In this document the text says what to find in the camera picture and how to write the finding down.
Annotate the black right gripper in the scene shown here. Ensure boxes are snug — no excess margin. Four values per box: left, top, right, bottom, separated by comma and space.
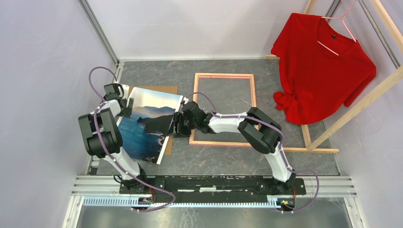
166, 112, 198, 139

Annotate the pink wooden picture frame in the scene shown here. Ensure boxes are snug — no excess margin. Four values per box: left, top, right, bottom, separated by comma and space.
189, 73, 257, 147

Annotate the coastal landscape photo print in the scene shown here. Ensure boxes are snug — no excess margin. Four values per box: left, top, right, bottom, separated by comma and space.
117, 87, 183, 164

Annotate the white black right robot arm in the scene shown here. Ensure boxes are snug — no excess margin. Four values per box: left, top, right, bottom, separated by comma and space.
166, 102, 296, 194

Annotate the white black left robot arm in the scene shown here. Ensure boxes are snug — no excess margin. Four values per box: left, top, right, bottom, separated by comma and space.
78, 83, 149, 194

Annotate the brown backing board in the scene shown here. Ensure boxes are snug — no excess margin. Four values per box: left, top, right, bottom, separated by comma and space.
138, 85, 178, 155

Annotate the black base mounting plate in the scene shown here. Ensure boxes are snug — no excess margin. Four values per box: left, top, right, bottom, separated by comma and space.
119, 175, 307, 203

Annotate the wooden clothes rack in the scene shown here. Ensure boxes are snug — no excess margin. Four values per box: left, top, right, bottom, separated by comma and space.
265, 0, 403, 154

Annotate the red t-shirt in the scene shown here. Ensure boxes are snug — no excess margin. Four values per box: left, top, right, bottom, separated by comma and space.
271, 13, 376, 125

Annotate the pink clothes hanger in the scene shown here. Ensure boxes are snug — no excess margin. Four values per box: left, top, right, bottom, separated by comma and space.
317, 0, 360, 57

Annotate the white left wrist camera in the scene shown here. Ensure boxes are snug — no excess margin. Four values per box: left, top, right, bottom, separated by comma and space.
118, 84, 130, 101

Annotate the aluminium rail frame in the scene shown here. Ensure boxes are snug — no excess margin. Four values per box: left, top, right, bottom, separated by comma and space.
61, 0, 366, 228

